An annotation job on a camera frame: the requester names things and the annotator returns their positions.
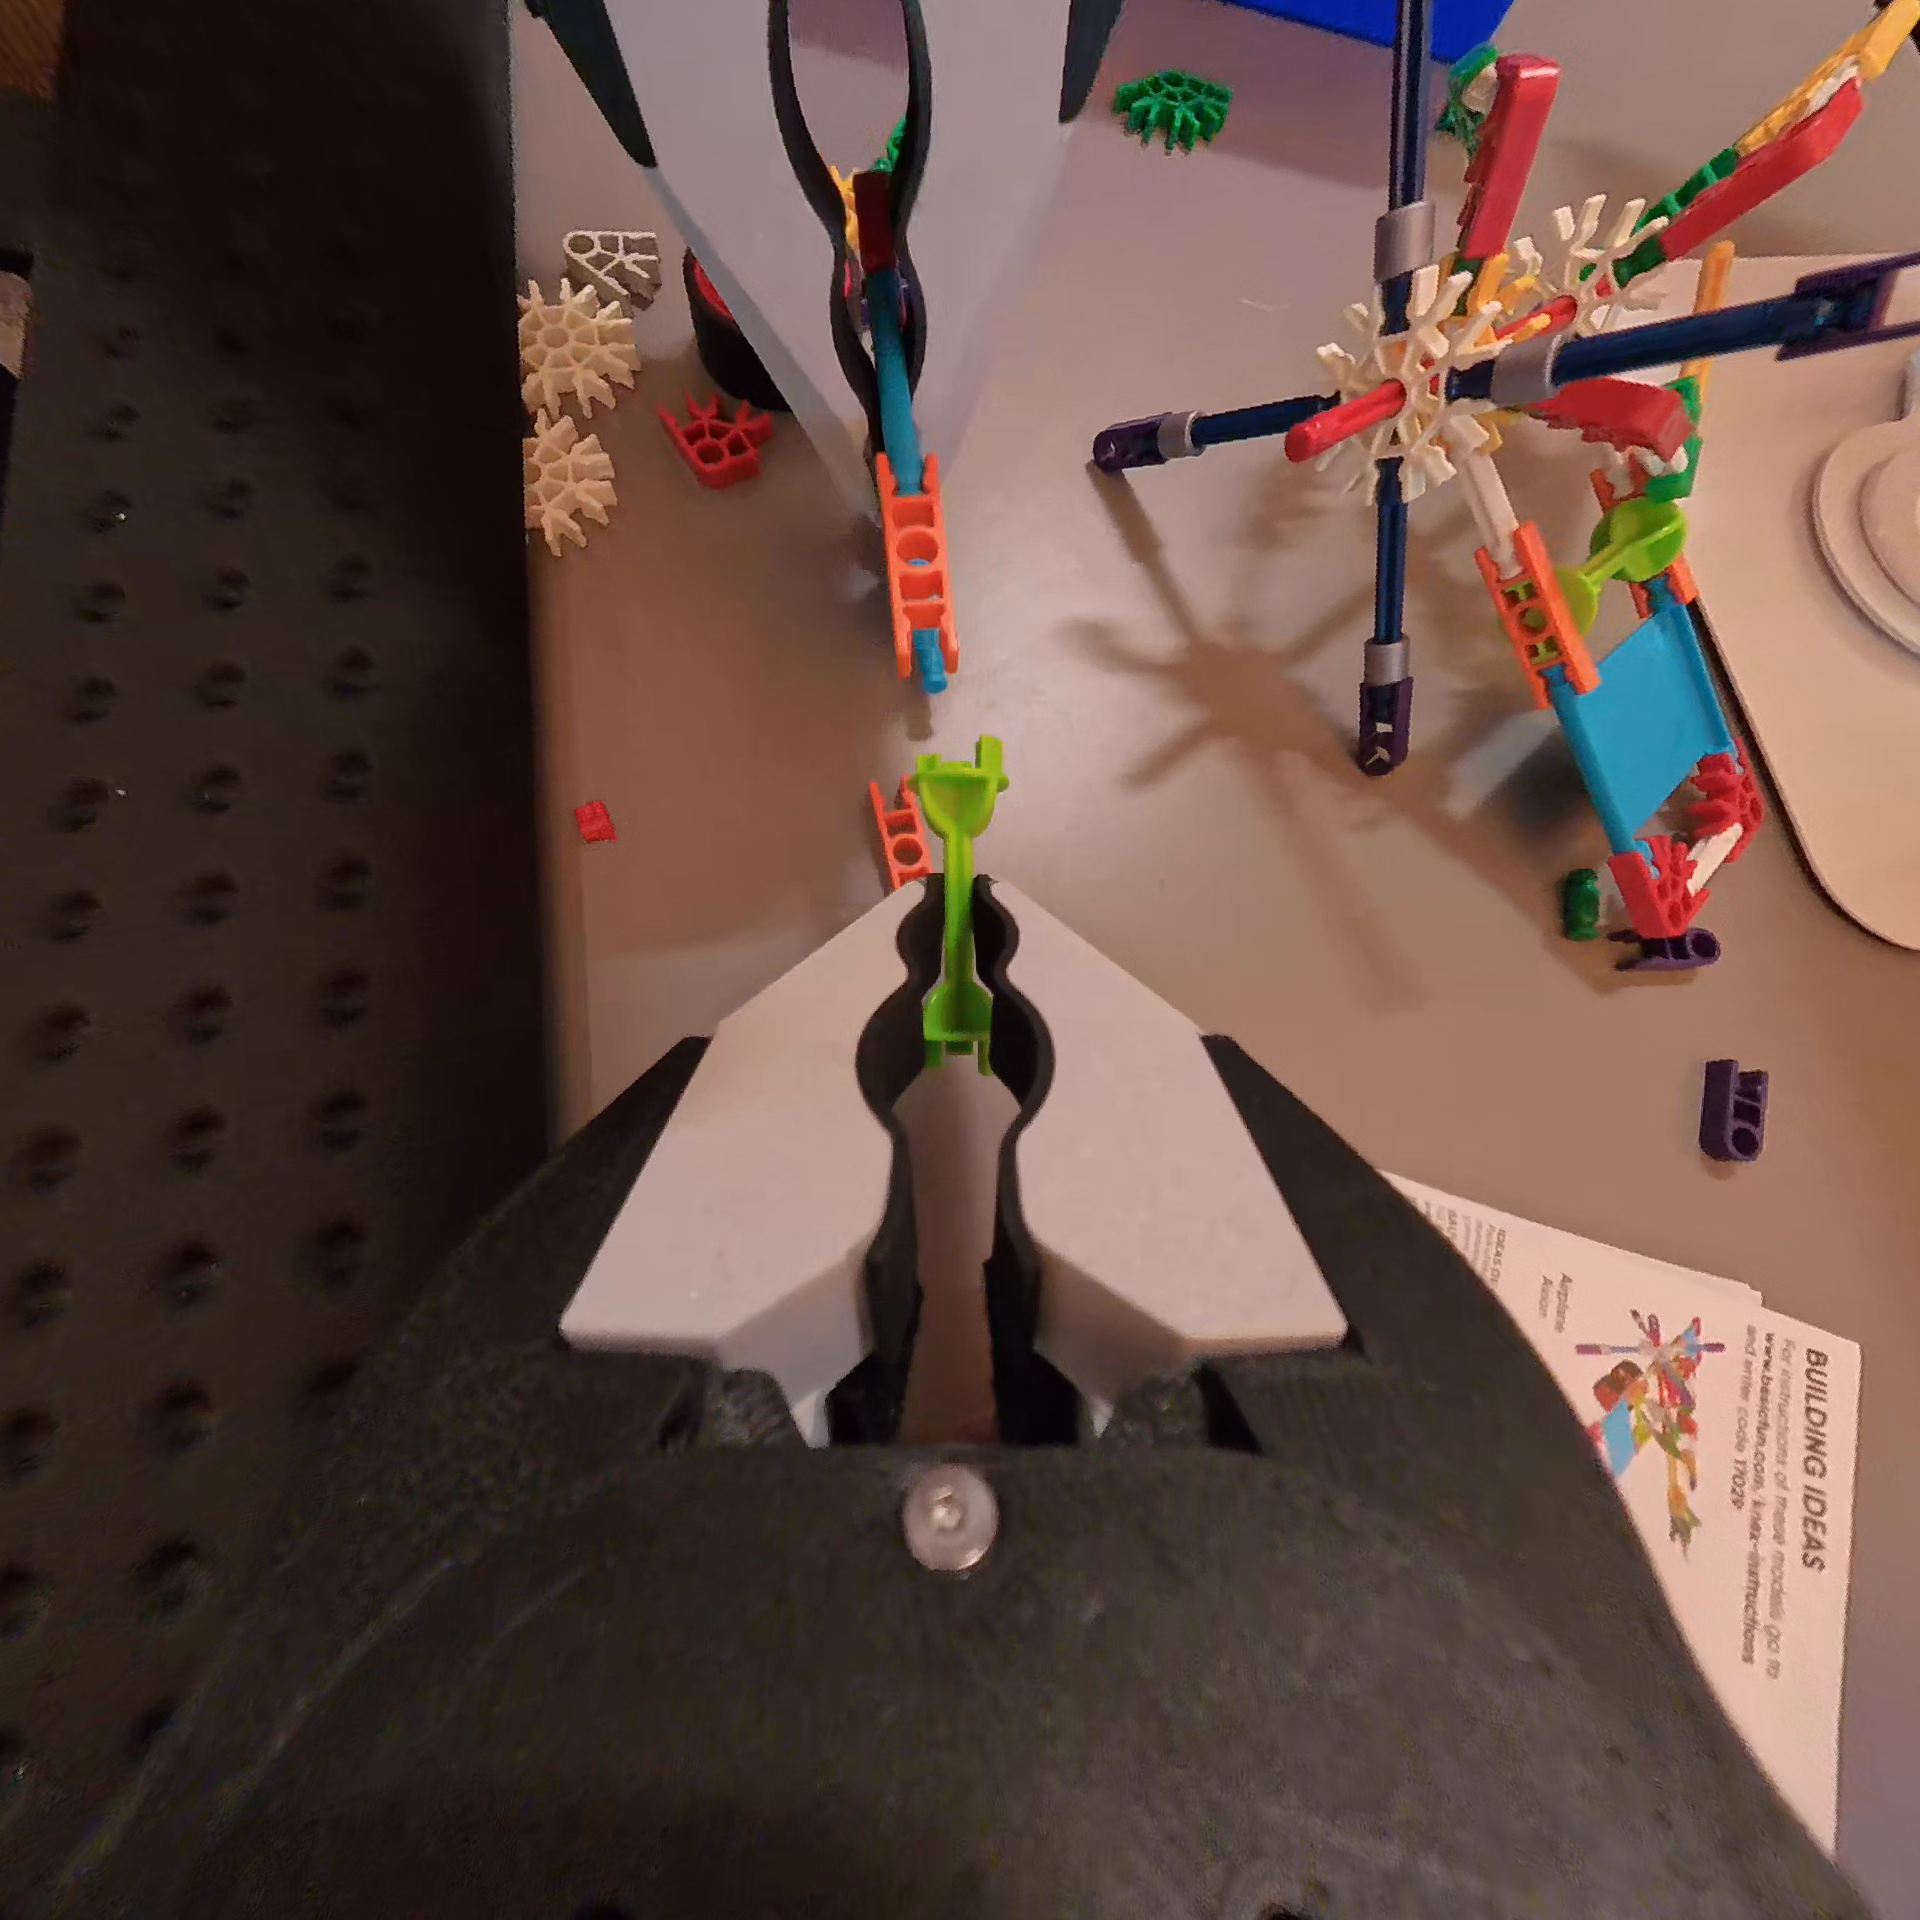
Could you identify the green toy connector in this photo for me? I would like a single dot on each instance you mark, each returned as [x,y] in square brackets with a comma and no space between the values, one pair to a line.
[1173,113]

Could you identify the red toy connector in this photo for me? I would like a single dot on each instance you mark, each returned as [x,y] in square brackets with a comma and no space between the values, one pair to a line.
[874,225]
[717,439]

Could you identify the white document stand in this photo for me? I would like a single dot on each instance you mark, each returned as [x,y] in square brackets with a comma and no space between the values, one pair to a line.
[1845,675]

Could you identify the black perforated board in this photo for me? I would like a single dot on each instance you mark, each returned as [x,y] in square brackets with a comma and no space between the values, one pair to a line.
[254,901]

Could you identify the red toy wheel black tyre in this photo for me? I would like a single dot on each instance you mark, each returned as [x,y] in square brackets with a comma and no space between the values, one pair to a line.
[727,329]

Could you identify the yellow green toy piece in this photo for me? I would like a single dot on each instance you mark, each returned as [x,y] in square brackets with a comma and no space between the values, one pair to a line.
[848,202]

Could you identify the white snowflake toy connector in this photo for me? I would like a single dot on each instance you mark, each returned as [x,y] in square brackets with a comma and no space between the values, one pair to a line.
[578,347]
[570,482]

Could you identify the blue toy panel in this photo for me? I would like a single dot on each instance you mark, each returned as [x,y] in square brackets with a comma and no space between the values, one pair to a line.
[901,388]

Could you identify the green short toy rod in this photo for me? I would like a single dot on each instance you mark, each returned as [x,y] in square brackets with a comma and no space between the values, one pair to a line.
[1579,906]

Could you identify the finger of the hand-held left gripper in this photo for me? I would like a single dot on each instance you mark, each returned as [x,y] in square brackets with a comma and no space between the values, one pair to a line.
[991,149]
[721,119]

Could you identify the instruction booklet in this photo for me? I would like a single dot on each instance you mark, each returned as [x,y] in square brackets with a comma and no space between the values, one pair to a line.
[1723,1500]

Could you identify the lime green toy spool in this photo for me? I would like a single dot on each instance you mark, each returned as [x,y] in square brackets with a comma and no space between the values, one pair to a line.
[957,901]

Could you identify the small red toy piece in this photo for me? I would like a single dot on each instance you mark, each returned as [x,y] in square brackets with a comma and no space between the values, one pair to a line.
[594,821]

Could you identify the purple round toy connector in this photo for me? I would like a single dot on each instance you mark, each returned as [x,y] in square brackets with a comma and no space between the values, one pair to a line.
[1670,948]

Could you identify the colourful toy windmill model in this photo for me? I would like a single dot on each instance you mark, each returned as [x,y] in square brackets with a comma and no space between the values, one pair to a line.
[1410,388]

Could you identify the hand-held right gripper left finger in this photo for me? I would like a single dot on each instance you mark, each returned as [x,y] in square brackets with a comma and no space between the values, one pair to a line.
[734,1201]

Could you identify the grey toy connector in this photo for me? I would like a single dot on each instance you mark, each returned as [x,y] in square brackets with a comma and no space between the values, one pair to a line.
[615,271]

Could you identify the blue storage bin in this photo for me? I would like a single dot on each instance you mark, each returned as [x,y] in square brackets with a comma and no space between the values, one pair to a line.
[1349,23]

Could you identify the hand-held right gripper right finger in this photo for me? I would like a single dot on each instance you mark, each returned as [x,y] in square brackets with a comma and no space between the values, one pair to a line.
[1170,1201]

